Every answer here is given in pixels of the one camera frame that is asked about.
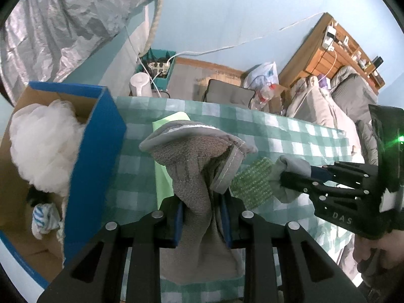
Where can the grey pillow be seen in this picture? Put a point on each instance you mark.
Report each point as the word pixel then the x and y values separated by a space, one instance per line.
pixel 353 94

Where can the blue striped white sock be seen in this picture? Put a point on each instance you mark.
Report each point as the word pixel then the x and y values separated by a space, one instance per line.
pixel 44 221

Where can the white charger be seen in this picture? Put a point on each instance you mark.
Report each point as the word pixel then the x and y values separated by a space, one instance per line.
pixel 330 36

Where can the light green cloth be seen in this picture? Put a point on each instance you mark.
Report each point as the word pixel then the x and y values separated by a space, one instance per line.
pixel 164 183

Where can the wooden headboard shelf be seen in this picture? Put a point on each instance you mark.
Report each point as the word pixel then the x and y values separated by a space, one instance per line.
pixel 299 63

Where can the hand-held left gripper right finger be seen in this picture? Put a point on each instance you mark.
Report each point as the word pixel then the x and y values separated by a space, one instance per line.
pixel 226 227

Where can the grey fuzzy sock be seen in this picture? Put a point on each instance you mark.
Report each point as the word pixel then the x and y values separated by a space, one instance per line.
pixel 192 189

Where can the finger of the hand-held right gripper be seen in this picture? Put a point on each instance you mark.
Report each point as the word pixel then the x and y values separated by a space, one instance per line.
pixel 299 181
pixel 318 173

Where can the silver foil curtain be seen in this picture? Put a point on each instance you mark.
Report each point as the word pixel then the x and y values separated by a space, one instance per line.
pixel 63 22

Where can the teal plastic crate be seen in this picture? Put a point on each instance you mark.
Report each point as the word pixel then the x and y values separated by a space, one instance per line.
pixel 165 79

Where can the white power strip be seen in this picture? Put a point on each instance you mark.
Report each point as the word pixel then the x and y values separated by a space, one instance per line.
pixel 159 65

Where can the grey seat cushion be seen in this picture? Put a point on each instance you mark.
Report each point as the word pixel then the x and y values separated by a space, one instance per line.
pixel 230 94

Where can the person's right hand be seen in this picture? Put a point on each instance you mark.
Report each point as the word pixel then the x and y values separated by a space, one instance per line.
pixel 388 255

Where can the green checkered tablecloth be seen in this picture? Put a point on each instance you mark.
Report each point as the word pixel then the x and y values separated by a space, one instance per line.
pixel 284 132

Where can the green knit scrubber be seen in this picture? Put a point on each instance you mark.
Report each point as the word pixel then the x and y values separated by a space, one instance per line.
pixel 252 183

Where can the white plastic bag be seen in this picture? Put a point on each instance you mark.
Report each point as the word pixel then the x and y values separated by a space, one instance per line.
pixel 262 72

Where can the blue cardboard box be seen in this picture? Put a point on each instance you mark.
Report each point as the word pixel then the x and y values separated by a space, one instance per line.
pixel 94 164

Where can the clear plastic bottle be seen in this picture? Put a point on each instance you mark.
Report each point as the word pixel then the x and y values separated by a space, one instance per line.
pixel 262 96

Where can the light grey sock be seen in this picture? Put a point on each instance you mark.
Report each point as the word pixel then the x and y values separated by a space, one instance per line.
pixel 292 167

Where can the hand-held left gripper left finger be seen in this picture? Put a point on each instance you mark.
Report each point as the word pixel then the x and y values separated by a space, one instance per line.
pixel 179 224

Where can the purple box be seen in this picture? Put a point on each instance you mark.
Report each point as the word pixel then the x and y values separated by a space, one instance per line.
pixel 323 81

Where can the grey-green duvet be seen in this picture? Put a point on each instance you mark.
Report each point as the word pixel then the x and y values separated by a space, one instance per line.
pixel 366 142

